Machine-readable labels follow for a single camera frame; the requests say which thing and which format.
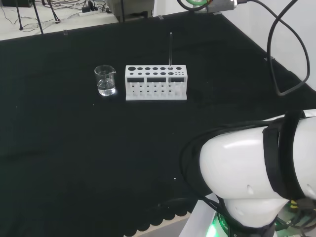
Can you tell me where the clear glass rod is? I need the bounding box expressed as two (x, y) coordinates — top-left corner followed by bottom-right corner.
(168, 32), (173, 83)

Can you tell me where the grey metal cabinet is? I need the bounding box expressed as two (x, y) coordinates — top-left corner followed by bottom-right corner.
(109, 0), (156, 22)

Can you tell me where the white power strip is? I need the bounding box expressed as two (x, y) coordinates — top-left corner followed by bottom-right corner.
(78, 9), (99, 17)

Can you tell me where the black looping cable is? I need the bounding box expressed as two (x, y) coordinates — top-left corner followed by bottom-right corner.
(237, 0), (311, 97)

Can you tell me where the black bench cloth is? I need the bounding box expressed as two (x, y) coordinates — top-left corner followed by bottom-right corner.
(0, 13), (316, 237)

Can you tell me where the clear glass beaker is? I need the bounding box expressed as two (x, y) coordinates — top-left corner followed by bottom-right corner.
(94, 65), (117, 97)

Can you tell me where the grey camera box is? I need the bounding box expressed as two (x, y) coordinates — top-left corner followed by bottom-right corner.
(205, 0), (239, 14)

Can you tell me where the white test tube rack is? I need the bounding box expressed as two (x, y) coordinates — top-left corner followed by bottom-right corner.
(125, 65), (188, 101)

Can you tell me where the black tripod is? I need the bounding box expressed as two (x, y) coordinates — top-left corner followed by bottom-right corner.
(15, 0), (61, 35)

